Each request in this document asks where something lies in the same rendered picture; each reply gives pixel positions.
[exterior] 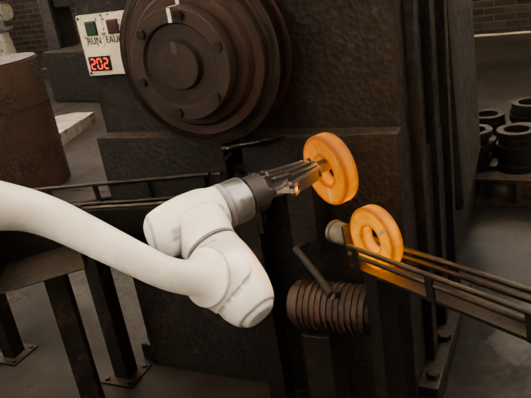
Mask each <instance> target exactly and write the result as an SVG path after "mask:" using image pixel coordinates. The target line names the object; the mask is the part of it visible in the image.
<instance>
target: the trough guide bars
mask: <svg viewBox="0 0 531 398"><path fill-rule="evenodd" d="M346 248H348V249H350V250H351V251H348V253H347V255H348V256H350V257H352V262H353V267H354V271H357V272H360V269H361V267H360V261H363V262H366V263H368V264H370V265H374V266H376V267H379V268H382V269H384V270H386V271H388V272H392V273H394V274H397V275H399V276H402V277H404V278H407V279H409V280H412V281H415V282H417V283H421V284H423V285H425V291H426V296H427V301H429V302H432V303H435V300H436V298H435V290H437V291H441V292H443V293H446V294H448V295H451V296H454V297H455V298H458V299H461V300H464V301H466V302H469V303H472V304H474V305H476V306H479V307H482V308H484V309H486V310H490V311H492V312H494V313H497V314H500V315H503V316H504V317H508V318H510V319H513V320H515V321H518V322H521V323H522V324H525V329H526V337H527V342H528V343H530V344H531V309H529V308H527V307H524V306H520V305H518V304H516V303H513V302H510V301H507V300H505V299H502V298H499V297H496V296H494V295H490V294H488V293H485V292H482V291H479V290H477V289H474V288H471V287H468V286H465V285H463V284H461V280H464V281H467V282H470V283H473V284H475V285H478V286H481V287H485V288H487V289H489V290H492V291H496V292H499V293H500V294H503V295H507V296H510V297H512V298H514V299H518V300H521V301H523V302H527V303H529V304H531V297H529V296H527V295H523V294H520V293H517V292H515V291H511V290H508V289H506V288H504V287H500V286H497V285H494V284H492V283H488V282H485V281H483V280H478V279H476V278H473V277H471V276H467V275H465V274H462V273H460V272H459V270H460V271H463V272H466V273H468V274H471V275H474V276H478V277H480V278H483V279H486V280H490V281H492V282H495V283H499V284H502V285H504V286H507V287H511V288H513V289H516V290H519V291H523V292H525V293H527V294H530V295H531V287H527V286H525V285H522V284H519V283H515V282H513V281H509V280H505V279H503V278H500V277H497V276H493V275H491V274H488V273H486V272H481V271H479V270H476V269H474V268H469V267H466V266H464V265H460V264H457V263H454V262H452V261H448V260H445V259H442V258H440V257H436V256H432V255H430V254H427V253H423V252H420V251H418V250H414V249H411V248H408V247H406V246H404V252H406V253H410V254H412V255H415V256H417V257H422V258H424V259H427V260H429V261H433V262H436V263H439V264H441V265H445V266H448V267H450V269H448V268H444V267H442V266H439V265H435V264H432V263H430V262H427V261H423V260H420V259H418V258H415V257H411V256H409V255H407V254H404V253H403V257H402V259H404V260H406V261H411V262H413V263H416V264H418V265H422V266H424V267H427V268H430V269H433V270H435V271H438V272H442V273H444V274H447V275H449V276H450V278H451V280H448V279H446V278H443V277H441V276H437V275H435V274H432V273H430V272H426V271H424V270H422V269H419V268H415V267H412V266H411V265H407V264H404V263H402V262H400V261H395V260H393V259H391V258H388V257H384V256H382V255H380V254H377V253H374V252H371V251H369V250H365V249H363V248H360V247H358V246H354V245H352V244H349V243H347V244H346ZM358 253H362V254H364V255H367V256H369V257H373V258H375V259H377V260H380V261H384V262H386V263H388V264H391V265H394V266H397V267H398V268H403V269H404V270H407V271H410V272H413V273H415V274H417V275H420V276H423V277H424V278H420V277H418V276H414V275H413V274H410V273H407V272H404V271H401V270H400V269H397V268H394V267H391V266H389V265H385V264H383V263H381V262H378V261H375V260H372V259H370V258H368V257H364V256H362V255H359V254H358ZM433 280H434V281H437V282H439V283H443V284H445V285H447V286H450V287H453V288H456V289H458V290H460V291H464V292H466V293H469V294H471V295H475V296H477V297H479V298H482V299H485V300H488V301H490V302H493V303H496V304H499V305H501V306H505V307H506V308H509V309H512V310H515V311H518V312H519V313H522V314H524V315H525V316H524V317H523V316H522V315H519V314H516V313H513V312H511V311H509V310H505V309H503V308H500V307H498V306H494V305H492V304H490V303H487V302H484V301H481V300H479V299H477V298H474V297H471V296H468V295H465V294H462V293H461V292H458V291H455V290H452V289H449V288H448V287H444V286H442V285H439V284H437V283H434V282H433Z"/></svg>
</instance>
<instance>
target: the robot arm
mask: <svg viewBox="0 0 531 398"><path fill-rule="evenodd" d="M331 169H332V168H331V166H330V164H329V163H328V161H327V160H326V159H325V158H323V157H321V156H320V157H318V158H316V159H314V160H311V158H310V157H308V158H307V162H304V160H300V161H297V162H294V163H290V164H286V165H284V166H281V167H276V168H274V169H271V170H267V171H260V172H259V174H256V173H253V174H251V175H248V176H246V177H243V178H237V177H235V178H230V179H229V180H226V181H224V182H221V183H219V184H216V185H213V186H210V187H208V188H204V189H196V190H191V191H189V192H186V193H183V194H180V195H179V196H177V197H174V198H172V199H170V200H169V201H166V202H164V203H163V204H162V205H159V206H158V207H156V208H155V209H153V210H152V211H151V212H150V213H149V214H148V215H146V217H145V221H144V225H143V230H144V234H145V237H146V240H147V242H148V244H149V246H148V245H146V244H144V243H143V242H141V241H139V240H137V239H135V238H133V237H131V236H130V235H128V234H126V233H124V232H122V231H120V230H119V229H117V228H115V227H112V226H111V225H110V224H108V223H105V222H104V221H102V220H100V219H98V218H96V217H95V216H92V215H90V214H89V213H87V212H85V211H83V210H81V209H79V208H77V207H75V206H73V205H71V204H69V203H67V202H65V201H62V200H60V199H58V198H56V197H53V196H51V195H48V194H46V193H42V192H40V191H37V190H33V189H30V188H27V187H24V186H19V185H16V184H13V183H9V182H3V181H0V231H25V232H29V233H33V234H35V235H40V236H43V237H45V238H49V239H50V240H53V241H55V242H58V243H60V244H63V245H64V246H67V247H69V248H71V249H73V250H76V251H77V252H79V253H82V254H84V255H86V256H88V257H91V258H93V259H95V260H97V261H99V262H102V263H104V264H106V265H108V266H110V267H112V268H115V269H117V270H119V271H120V272H124V273H125V274H127V275H129V276H132V277H134V278H136V279H138V280H140V281H143V282H145V283H147V284H150V285H152V286H154V287H158V288H159V289H162V290H165V291H170V292H173V293H176V294H181V295H189V297H190V299H191V300H192V301H193V302H194V303H195V304H196V305H198V306H201V307H205V308H207V309H210V310H212V311H213V312H214V313H215V314H220V315H221V316H222V318H223V319H225V320H226V321H227V322H229V323H231V324H232V325H235V326H237V327H240V328H244V327H245V328H250V327H252V326H255V325H256V324H258V323H259V322H260V321H262V320H263V319H264V318H265V317H266V316H267V315H268V314H269V313H270V311H271V309H272V308H273V301H274V292H273V287H272V284H271V282H270V280H269V277H268V275H267V273H266V271H265V269H264V268H263V267H262V265H261V263H260V262H259V260H258V259H257V258H256V256H255V255H254V253H253V252H252V251H251V249H250V248H249V247H248V246H247V244H246V243H245V242H244V241H243V240H242V239H241V238H240V237H239V236H238V235H237V234H236V233H235V231H234V230H233V227H235V226H237V225H239V224H241V223H244V222H246V221H248V220H251V219H252V218H254V214H255V213H257V212H260V211H262V210H264V209H266V208H268V207H269V206H270V205H271V202H272V199H274V198H275V197H280V196H282V195H284V194H285V193H290V194H291V197H296V196H297V195H298V193H299V192H301V191H302V190H304V189H306V188H307V187H308V186H311V185H312V184H314V183H316V182H317V181H319V180H320V179H322V178H323V176H322V173H324V172H326V171H329V170H331ZM179 255H182V257H183V258H185V259H186V260H183V259H178V258H175V257H176V256H179Z"/></svg>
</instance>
